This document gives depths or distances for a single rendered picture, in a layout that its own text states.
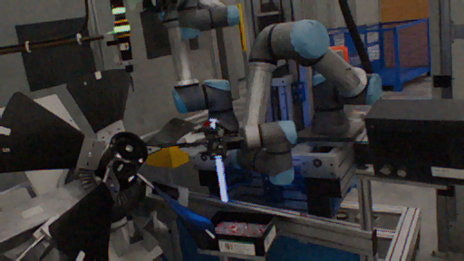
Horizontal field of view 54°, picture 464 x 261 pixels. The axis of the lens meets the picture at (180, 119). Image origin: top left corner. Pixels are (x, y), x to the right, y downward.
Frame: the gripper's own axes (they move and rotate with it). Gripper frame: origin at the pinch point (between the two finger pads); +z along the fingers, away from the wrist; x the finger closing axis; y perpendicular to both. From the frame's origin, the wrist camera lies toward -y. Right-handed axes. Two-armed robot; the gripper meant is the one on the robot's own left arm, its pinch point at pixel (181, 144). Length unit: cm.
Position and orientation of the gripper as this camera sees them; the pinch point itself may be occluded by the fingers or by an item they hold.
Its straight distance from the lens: 142.7
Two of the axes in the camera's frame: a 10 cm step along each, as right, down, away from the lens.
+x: 1.8, 9.3, 3.2
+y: -0.8, 3.4, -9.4
